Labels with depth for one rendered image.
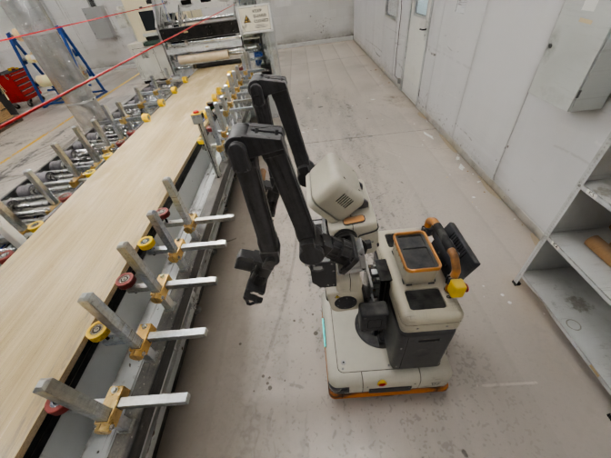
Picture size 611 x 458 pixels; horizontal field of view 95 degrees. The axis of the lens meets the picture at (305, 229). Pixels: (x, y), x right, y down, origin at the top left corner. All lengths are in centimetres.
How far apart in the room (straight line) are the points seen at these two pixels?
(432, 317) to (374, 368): 56
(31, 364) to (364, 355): 145
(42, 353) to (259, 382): 111
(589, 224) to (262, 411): 228
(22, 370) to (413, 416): 180
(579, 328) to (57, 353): 266
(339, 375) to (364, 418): 33
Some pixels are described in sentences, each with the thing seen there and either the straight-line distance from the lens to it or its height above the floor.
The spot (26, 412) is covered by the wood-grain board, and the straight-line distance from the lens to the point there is 143.
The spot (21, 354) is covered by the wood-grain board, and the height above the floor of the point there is 90.
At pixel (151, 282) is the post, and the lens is 143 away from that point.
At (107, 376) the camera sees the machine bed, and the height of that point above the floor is 67.
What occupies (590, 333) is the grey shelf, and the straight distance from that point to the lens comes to 243.
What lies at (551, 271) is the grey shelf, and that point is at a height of 14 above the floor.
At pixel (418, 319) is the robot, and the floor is 80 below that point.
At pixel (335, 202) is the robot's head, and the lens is 92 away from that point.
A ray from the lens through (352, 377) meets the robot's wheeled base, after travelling 169.
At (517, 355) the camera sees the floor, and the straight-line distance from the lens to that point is 230.
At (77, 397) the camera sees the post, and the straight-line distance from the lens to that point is 118.
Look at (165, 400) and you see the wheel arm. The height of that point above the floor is 84.
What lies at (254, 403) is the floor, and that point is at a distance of 201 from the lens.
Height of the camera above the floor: 187
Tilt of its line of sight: 42 degrees down
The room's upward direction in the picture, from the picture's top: 8 degrees counter-clockwise
